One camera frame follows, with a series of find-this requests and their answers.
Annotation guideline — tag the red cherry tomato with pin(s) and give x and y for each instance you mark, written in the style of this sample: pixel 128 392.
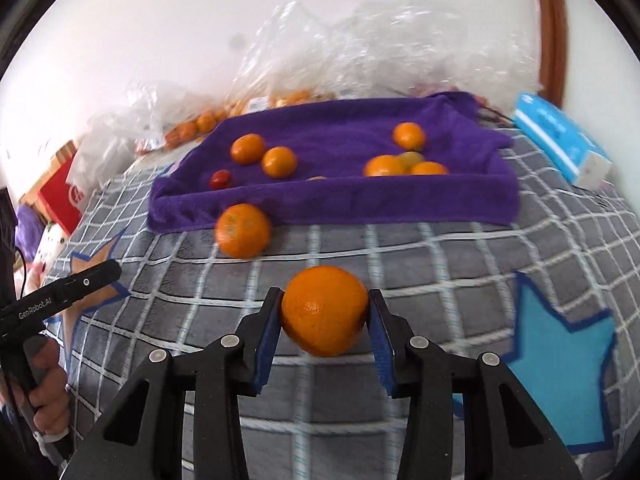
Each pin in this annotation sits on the red cherry tomato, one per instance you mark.
pixel 220 179

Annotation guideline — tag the person's left hand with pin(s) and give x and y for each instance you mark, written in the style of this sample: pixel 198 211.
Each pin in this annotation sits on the person's left hand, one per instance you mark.
pixel 50 390

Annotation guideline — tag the white plastic bag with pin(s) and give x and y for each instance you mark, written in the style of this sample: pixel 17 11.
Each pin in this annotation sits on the white plastic bag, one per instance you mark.
pixel 105 160

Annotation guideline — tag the blue tissue box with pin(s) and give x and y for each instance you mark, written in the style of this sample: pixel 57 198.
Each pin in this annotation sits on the blue tissue box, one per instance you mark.
pixel 560 135

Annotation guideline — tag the clear plastic bag of fruit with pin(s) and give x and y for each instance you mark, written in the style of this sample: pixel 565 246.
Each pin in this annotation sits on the clear plastic bag of fruit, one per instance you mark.
pixel 390 50

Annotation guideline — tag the purple towel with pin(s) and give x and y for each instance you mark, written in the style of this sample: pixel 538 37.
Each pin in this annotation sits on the purple towel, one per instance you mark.
pixel 340 200

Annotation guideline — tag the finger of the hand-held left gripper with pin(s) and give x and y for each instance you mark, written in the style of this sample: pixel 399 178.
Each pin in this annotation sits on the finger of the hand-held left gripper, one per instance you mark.
pixel 95 275

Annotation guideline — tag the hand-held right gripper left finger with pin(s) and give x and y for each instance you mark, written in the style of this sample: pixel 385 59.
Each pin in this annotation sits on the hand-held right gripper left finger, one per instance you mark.
pixel 267 345

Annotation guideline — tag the wooden headboard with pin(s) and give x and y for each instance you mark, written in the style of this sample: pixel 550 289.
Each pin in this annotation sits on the wooden headboard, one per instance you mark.
pixel 50 170

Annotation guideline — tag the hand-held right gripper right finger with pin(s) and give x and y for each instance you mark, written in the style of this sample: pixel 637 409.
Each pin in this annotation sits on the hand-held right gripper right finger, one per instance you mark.
pixel 382 355

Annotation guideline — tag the crumpled clear plastic bag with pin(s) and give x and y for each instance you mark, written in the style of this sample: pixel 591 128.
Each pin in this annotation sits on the crumpled clear plastic bag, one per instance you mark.
pixel 490 60

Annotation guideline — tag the purple fabric bundle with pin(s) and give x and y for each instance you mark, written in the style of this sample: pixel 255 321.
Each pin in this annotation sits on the purple fabric bundle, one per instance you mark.
pixel 30 230

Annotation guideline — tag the clear plastic bag of mandarins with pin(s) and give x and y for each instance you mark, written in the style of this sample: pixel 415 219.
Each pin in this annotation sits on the clear plastic bag of mandarins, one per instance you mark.
pixel 280 60
pixel 195 125

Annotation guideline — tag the red paper bag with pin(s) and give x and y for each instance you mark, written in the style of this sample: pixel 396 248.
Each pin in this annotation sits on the red paper bag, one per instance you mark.
pixel 62 195

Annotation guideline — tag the grey checked blanket with stars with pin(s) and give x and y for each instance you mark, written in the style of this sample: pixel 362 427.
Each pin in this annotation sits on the grey checked blanket with stars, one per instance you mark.
pixel 400 260

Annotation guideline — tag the white spotted plush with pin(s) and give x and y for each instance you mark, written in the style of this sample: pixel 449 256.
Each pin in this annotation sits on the white spotted plush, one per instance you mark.
pixel 50 250

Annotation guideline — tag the small yellow-green fruit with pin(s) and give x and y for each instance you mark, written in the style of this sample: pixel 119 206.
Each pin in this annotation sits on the small yellow-green fruit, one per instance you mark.
pixel 412 157

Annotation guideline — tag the brown wooden door frame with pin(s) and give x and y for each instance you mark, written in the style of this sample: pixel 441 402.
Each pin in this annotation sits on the brown wooden door frame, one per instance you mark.
pixel 550 25

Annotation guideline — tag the orange mandarin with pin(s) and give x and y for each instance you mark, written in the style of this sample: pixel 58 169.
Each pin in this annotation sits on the orange mandarin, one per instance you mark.
pixel 428 168
pixel 409 136
pixel 248 149
pixel 279 161
pixel 384 166
pixel 325 317
pixel 243 230

